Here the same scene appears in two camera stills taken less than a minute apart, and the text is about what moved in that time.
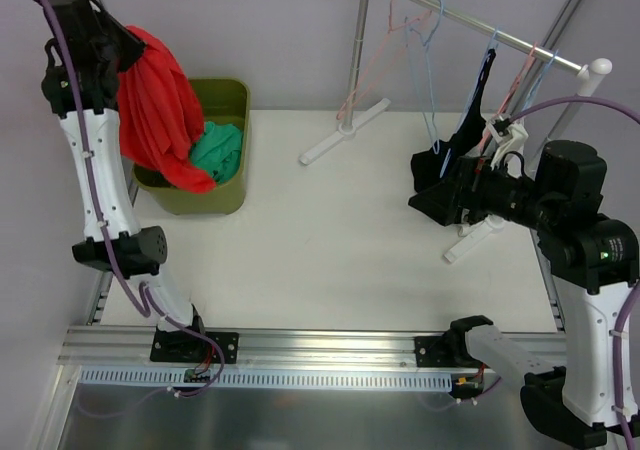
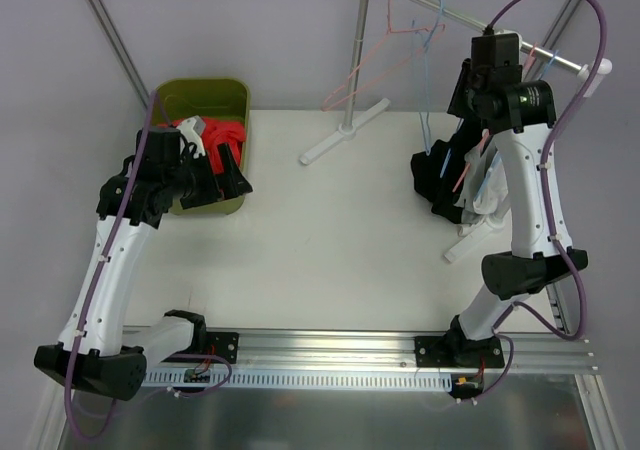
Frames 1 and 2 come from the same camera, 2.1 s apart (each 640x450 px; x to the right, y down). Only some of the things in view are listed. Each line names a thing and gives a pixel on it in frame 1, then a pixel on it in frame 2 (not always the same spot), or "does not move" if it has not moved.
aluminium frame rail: (130, 348) does not move
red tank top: (160, 116) -> (218, 131)
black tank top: (432, 162) does not move
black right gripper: (461, 190) -> (451, 157)
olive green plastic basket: (227, 102) does not move
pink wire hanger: (340, 115) -> (431, 27)
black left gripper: (123, 46) -> (204, 181)
